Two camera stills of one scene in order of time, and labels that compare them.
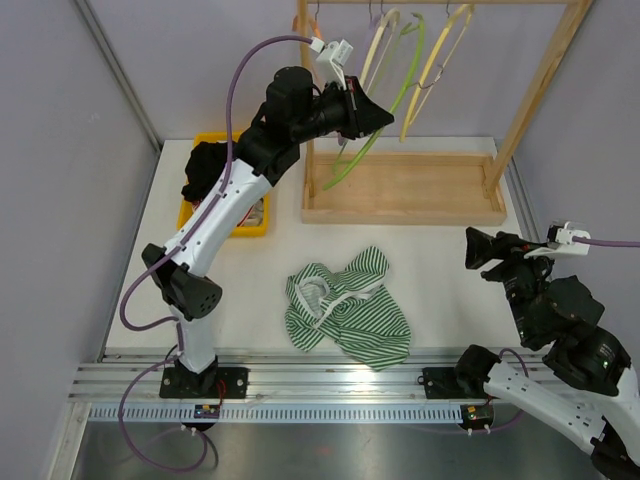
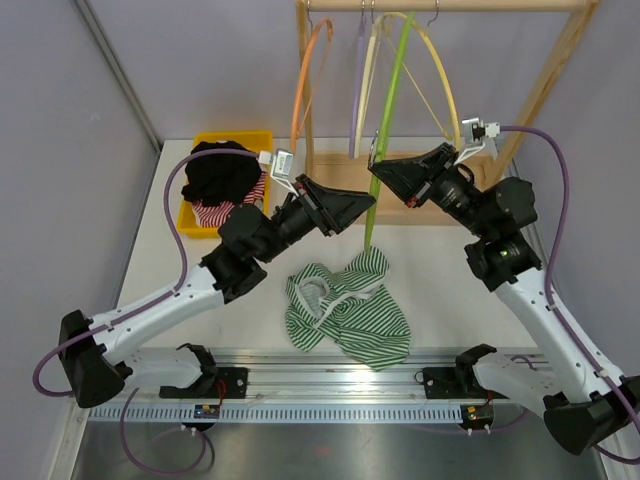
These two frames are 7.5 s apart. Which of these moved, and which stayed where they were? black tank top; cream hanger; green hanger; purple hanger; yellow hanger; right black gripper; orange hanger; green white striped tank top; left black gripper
Moved: orange hanger; purple hanger; green hanger; right black gripper; left black gripper; cream hanger; yellow hanger
Stayed: green white striped tank top; black tank top
